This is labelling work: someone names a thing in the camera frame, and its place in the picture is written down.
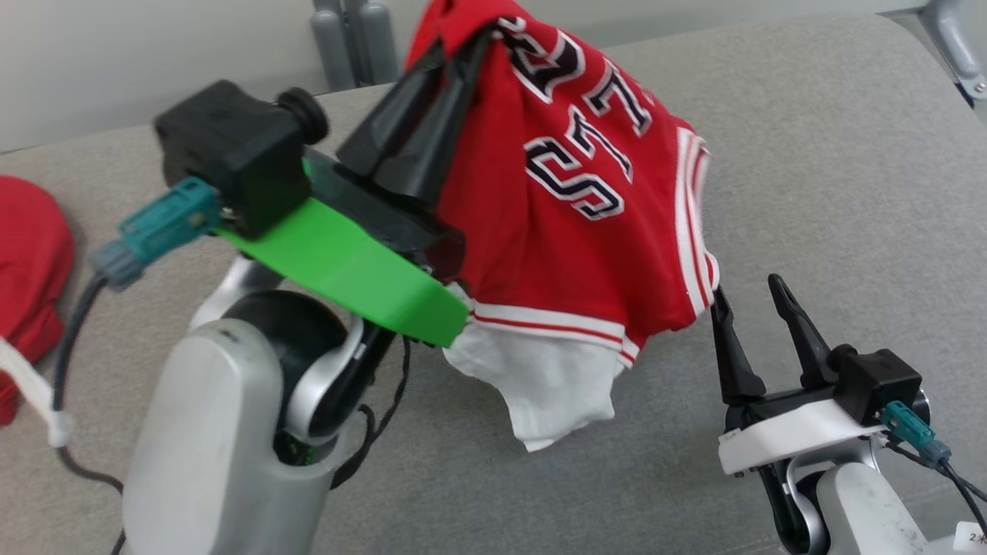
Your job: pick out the grey double partition post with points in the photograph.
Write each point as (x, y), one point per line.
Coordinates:
(355, 42)

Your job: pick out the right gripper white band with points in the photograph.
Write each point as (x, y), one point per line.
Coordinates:
(794, 435)

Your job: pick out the teal camera connector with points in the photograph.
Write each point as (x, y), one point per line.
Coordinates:
(158, 227)
(910, 432)

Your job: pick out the teal left camera connector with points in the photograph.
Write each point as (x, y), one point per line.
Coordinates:
(158, 227)

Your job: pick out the grey metal frame leg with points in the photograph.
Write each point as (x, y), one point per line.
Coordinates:
(956, 46)

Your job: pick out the red shorts elastic waistband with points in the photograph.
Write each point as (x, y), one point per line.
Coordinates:
(27, 254)

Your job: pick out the white paper label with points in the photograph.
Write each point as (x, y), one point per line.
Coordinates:
(973, 536)

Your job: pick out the red basketball jersey white trim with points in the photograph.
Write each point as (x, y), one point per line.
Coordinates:
(555, 254)

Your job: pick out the teal right camera connector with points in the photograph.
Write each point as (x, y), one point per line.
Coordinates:
(910, 432)

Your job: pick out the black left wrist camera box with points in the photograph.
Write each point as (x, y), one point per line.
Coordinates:
(231, 146)

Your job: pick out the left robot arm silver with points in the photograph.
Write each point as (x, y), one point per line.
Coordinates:
(208, 432)

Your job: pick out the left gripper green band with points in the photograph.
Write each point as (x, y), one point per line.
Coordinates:
(347, 266)

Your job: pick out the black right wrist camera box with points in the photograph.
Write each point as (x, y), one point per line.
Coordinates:
(879, 381)

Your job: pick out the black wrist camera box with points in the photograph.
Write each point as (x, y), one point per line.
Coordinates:
(231, 146)
(879, 381)

